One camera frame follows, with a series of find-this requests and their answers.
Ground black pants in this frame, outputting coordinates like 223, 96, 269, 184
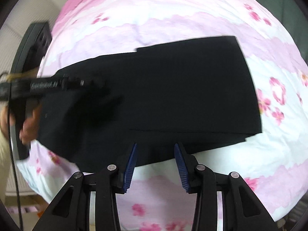
38, 36, 262, 173

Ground cream sleeve left forearm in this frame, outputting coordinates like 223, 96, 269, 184
0, 132, 11, 201

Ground person's left hand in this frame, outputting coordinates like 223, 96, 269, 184
1, 104, 42, 145

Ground pink floral bed sheet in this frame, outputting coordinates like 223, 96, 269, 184
18, 0, 307, 230

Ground black cable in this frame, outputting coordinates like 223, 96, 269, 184
4, 71, 25, 231

